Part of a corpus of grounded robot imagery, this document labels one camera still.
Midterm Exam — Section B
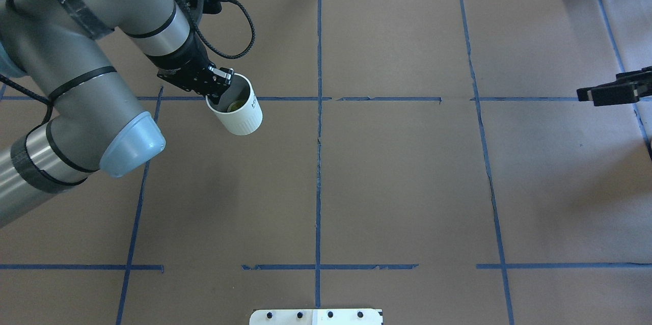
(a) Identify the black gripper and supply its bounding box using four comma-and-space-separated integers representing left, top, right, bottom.
157, 52, 234, 110

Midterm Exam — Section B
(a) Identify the yellow lemon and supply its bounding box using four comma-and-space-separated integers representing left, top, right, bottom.
227, 100, 246, 113

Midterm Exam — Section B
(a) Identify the white mug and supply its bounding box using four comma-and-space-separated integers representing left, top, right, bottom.
205, 73, 263, 136

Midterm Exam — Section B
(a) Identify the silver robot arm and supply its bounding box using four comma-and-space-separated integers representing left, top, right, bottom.
2, 0, 234, 227

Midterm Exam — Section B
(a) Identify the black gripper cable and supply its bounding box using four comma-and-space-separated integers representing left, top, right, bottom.
153, 0, 256, 60

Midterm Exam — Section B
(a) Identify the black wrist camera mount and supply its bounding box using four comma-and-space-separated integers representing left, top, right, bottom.
182, 0, 222, 22

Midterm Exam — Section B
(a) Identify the white pedestal base plate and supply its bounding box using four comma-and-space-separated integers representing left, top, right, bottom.
249, 308, 384, 324

